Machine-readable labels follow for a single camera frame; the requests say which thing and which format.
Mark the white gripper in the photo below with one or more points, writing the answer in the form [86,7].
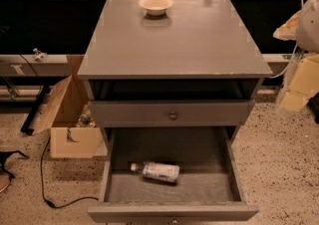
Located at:
[309,26]

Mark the blue plastic bottle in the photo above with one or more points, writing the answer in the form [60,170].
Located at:
[157,171]

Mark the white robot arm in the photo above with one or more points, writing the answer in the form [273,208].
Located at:
[303,28]

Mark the open grey middle drawer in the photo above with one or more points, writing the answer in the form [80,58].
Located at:
[207,189]

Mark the grey drawer cabinet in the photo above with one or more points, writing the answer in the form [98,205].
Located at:
[198,51]

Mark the closed grey top drawer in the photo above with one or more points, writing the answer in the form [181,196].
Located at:
[165,114]

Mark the white bowl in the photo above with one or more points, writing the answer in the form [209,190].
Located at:
[155,7]

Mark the items inside cardboard box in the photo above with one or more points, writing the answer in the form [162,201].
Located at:
[85,119]

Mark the open cardboard box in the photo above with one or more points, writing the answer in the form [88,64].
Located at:
[60,114]

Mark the small clear object on ledge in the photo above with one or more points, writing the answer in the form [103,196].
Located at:
[39,56]

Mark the black object at left edge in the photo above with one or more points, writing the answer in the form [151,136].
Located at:
[11,159]

